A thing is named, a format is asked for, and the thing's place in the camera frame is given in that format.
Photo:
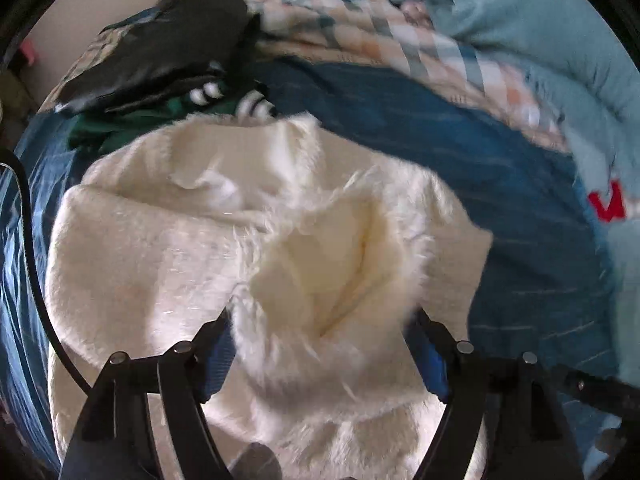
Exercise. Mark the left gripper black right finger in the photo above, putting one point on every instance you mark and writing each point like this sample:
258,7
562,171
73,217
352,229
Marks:
509,402

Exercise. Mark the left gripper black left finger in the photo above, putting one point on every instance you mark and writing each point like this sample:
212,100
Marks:
117,435

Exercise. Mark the white tweed jacket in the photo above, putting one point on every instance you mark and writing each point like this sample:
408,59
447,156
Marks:
320,250

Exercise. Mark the red cloth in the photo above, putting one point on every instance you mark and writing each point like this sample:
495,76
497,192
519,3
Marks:
612,210

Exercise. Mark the green striped folded garment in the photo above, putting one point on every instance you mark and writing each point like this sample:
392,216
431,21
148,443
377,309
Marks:
100,133

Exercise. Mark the light blue duvet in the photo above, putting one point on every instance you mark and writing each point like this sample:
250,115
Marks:
575,64

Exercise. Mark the black folded garment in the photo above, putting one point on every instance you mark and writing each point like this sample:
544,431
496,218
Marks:
186,43

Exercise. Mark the plaid checkered blanket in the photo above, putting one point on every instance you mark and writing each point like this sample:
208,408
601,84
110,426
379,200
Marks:
376,33

